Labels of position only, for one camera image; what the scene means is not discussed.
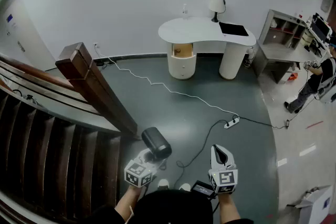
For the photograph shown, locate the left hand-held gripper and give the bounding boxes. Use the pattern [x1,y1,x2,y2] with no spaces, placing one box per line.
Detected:
[124,148,161,188]

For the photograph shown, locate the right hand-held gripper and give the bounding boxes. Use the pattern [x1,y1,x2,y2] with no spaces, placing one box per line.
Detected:
[208,144,238,195]

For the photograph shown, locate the black cylindrical object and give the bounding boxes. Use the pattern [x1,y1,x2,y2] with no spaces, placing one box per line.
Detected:
[141,126,173,166]

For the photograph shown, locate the wooden drawer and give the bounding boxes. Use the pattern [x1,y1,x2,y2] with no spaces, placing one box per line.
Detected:
[170,42,195,59]

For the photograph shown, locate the person's right forearm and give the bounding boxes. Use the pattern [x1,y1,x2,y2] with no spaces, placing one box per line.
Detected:
[217,193,242,222]

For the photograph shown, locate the person's left forearm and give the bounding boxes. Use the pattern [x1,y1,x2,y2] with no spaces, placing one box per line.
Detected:
[114,185,144,216]

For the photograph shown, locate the white kidney-shaped desk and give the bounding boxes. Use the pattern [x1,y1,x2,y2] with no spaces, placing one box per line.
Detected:
[157,17,257,81]

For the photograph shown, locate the black screen device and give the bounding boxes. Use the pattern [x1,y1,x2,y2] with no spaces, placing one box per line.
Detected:
[191,180,216,199]

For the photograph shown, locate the white power strip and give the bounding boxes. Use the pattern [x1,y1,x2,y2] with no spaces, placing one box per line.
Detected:
[224,115,240,129]

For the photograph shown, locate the person's black shirt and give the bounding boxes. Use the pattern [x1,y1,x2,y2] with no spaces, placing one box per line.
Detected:
[86,189,254,224]

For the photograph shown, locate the dark wooden staircase steps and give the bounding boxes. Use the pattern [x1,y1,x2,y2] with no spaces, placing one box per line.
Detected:
[0,86,122,224]

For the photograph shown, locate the white cardboard box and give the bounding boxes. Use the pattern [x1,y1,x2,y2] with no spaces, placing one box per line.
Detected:
[295,185,333,224]

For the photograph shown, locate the dark wooden stair railing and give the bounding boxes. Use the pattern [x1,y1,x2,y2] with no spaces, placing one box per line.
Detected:
[0,41,139,140]

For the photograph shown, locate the grey desk with shelf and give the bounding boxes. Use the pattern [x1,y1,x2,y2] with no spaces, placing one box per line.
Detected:
[253,9,329,84]

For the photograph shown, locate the black flat pad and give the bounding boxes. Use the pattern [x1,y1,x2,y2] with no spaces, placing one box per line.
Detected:
[218,22,249,37]

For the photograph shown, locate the white table lamp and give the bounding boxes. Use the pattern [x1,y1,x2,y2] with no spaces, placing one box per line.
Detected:
[208,0,226,23]

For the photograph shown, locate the black computer monitor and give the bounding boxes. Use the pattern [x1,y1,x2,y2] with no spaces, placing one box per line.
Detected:
[314,16,331,40]

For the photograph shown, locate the black floor cable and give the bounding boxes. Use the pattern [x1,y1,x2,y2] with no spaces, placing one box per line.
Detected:
[174,120,229,190]

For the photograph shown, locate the white power cable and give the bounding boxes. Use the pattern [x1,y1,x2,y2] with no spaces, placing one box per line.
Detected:
[93,44,239,119]

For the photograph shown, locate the black charger cable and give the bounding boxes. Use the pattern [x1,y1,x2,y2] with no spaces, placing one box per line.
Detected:
[237,116,290,130]

